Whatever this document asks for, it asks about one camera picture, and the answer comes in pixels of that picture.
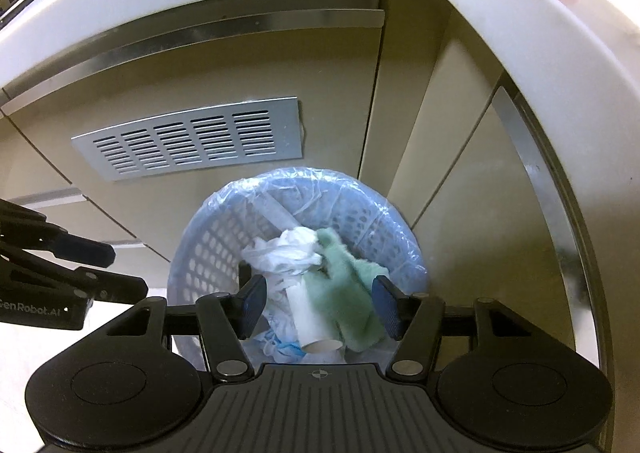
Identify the small white paper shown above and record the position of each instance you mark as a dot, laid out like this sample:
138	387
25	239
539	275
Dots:
285	250

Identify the cardboard paper tube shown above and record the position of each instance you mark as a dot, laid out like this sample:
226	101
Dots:
312	318

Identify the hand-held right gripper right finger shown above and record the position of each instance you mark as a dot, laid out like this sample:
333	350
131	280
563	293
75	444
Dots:
387	309

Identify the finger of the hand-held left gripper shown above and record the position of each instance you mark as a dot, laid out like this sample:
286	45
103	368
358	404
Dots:
122	290
92	253

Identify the green cloth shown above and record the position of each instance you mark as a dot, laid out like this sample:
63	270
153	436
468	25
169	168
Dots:
345	293

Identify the blue plastic waste basket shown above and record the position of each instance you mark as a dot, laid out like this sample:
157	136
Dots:
210	253

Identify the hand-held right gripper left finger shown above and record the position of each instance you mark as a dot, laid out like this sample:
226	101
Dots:
252	307

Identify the silver vent grille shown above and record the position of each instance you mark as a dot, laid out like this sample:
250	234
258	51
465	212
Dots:
190	138

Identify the blue white wrapper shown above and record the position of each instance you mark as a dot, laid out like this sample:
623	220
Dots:
285	348

